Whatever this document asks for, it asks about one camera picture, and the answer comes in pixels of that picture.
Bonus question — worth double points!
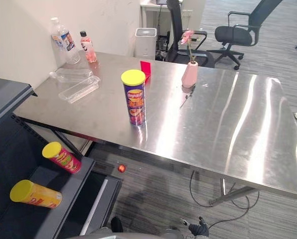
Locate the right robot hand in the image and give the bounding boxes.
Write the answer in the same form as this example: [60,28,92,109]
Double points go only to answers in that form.
[180,216,210,238]

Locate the purple chips can yellow lid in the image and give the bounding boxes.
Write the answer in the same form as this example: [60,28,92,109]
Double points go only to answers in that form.
[121,69,147,126]

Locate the red chips can yellow lid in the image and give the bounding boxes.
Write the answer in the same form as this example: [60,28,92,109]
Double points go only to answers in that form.
[42,141,82,174]

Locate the black metal shelf unit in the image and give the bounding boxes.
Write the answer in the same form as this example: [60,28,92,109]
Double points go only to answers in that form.
[0,76,123,239]

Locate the stainless steel table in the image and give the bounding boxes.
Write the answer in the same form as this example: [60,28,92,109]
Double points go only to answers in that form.
[13,51,297,207]

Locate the pink vase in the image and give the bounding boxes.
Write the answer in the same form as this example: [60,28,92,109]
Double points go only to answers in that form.
[181,62,199,88]

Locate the red card box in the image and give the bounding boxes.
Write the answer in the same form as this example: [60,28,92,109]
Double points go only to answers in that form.
[140,60,152,83]

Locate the clear plastic tray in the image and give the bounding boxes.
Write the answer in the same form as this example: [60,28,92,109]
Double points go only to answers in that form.
[58,76,101,104]
[49,68,94,84]

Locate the pink artificial flower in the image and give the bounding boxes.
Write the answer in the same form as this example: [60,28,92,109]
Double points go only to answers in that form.
[180,30,197,62]

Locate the black mesh office chair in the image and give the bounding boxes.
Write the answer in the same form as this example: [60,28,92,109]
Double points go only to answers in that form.
[206,0,284,70]
[166,0,215,68]

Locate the white air purifier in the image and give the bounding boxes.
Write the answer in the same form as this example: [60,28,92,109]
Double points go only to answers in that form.
[134,27,157,61]

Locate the small pink drink bottle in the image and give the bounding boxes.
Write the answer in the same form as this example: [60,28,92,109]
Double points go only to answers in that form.
[80,30,98,63]

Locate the white desk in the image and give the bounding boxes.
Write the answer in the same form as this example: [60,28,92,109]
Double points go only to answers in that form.
[140,0,193,35]

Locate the large clear water bottle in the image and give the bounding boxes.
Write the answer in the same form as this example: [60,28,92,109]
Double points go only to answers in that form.
[50,17,81,65]

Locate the black floor cable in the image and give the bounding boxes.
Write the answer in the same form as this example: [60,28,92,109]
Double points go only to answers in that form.
[189,170,260,229]

